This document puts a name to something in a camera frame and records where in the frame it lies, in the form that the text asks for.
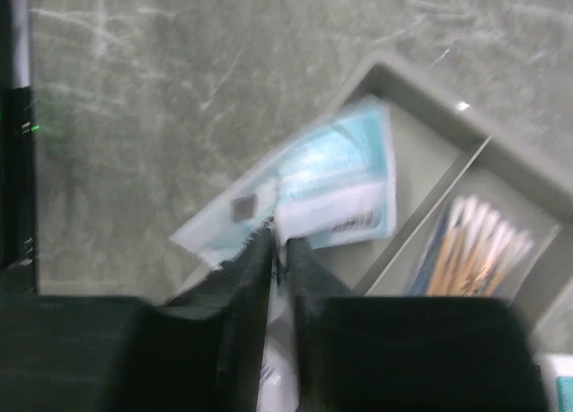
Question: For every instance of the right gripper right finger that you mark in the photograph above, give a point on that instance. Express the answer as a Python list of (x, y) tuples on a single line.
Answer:
[(405, 353)]

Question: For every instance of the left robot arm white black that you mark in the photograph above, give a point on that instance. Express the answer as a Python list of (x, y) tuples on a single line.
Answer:
[(19, 224)]

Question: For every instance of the bag of cotton swabs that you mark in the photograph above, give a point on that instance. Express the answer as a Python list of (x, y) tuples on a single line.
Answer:
[(471, 250)]

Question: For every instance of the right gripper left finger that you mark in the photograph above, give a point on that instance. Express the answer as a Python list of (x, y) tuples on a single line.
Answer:
[(200, 351)]

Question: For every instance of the grey plastic divided tray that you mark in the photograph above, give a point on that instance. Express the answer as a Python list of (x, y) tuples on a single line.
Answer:
[(444, 148)]

